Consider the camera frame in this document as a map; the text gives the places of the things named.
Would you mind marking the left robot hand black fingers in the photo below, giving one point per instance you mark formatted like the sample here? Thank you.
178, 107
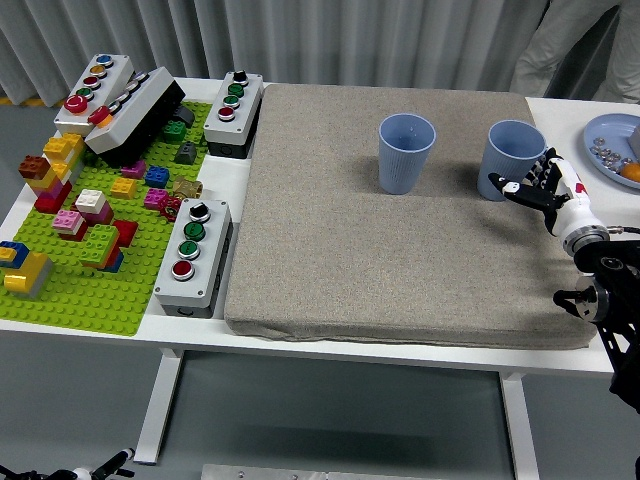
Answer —
107, 464

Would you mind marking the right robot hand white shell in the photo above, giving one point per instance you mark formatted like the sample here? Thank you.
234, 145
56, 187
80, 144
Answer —
570, 200

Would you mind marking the blue ribbed plastic cup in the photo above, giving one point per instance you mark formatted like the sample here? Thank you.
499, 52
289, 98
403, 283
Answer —
400, 170
505, 160

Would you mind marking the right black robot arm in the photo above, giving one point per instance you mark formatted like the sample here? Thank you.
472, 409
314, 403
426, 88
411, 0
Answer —
615, 280

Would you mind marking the orange fruit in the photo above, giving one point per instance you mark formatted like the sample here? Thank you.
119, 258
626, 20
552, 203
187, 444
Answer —
631, 172

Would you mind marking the white table leg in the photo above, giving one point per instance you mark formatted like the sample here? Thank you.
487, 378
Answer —
520, 430
155, 410

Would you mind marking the blue plate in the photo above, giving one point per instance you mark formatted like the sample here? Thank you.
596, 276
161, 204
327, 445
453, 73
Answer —
612, 130

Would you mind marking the grey block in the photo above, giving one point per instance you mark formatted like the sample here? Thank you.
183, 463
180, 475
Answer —
635, 141

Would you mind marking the person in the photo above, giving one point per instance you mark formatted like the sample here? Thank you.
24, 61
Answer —
537, 50

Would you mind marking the green studded toy baseplate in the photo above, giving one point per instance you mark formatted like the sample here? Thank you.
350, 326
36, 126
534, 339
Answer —
100, 300

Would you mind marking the grey-brown fabric mat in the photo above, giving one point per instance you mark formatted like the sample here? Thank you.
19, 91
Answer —
375, 260

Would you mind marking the large yellow grey brick stack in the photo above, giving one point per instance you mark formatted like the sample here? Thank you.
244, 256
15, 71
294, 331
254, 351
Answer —
27, 275

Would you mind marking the green orange brick stack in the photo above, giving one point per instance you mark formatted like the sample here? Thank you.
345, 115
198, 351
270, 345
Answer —
100, 242

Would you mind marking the blue and yellow toy brick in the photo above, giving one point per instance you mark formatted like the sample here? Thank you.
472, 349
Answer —
12, 252

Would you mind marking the red toy brick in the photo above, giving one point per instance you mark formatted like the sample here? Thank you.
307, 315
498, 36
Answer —
127, 232
75, 234

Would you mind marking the grey four-button control box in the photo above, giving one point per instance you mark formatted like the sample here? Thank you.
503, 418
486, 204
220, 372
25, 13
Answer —
245, 115
212, 250

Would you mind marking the dark pink toy brick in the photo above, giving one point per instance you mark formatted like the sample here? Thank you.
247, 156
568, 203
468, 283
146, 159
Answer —
102, 216

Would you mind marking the light pink toy brick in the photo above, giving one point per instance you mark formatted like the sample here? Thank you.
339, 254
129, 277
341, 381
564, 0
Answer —
67, 219

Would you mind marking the white toy brick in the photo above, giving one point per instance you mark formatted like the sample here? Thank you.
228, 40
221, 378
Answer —
91, 199

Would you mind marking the red valve wheel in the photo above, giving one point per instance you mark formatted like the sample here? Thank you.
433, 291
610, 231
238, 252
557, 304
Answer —
172, 206

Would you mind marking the magenta toy brick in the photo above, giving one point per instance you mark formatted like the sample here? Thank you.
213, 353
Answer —
155, 198
134, 170

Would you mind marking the small yellow toy brick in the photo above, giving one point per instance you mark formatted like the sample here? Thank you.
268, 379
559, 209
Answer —
123, 188

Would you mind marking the yellow pink red brick tower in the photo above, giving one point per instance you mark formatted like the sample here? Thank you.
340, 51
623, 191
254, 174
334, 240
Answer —
50, 192

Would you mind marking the brass pipe fitting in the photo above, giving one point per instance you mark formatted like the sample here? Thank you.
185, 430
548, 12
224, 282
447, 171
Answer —
187, 187

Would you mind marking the brown toy brick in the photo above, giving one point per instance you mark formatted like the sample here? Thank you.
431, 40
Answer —
34, 167

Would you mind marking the grey pleated curtain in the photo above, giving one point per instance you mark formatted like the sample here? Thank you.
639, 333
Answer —
300, 40

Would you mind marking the yellow and grey toy brick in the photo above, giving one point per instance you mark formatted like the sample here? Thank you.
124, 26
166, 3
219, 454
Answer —
62, 146

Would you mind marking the dark grey toy brick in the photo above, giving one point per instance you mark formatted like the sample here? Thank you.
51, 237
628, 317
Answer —
186, 152

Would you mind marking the green toy brick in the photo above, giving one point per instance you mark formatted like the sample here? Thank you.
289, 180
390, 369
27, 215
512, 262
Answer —
173, 130

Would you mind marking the grey control box black base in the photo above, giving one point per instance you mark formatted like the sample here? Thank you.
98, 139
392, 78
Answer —
135, 115

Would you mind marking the black curved toy piece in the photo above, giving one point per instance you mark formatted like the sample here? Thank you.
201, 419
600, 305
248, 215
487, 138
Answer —
184, 116

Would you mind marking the grey five-button control box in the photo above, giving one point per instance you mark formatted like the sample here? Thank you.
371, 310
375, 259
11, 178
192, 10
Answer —
112, 75

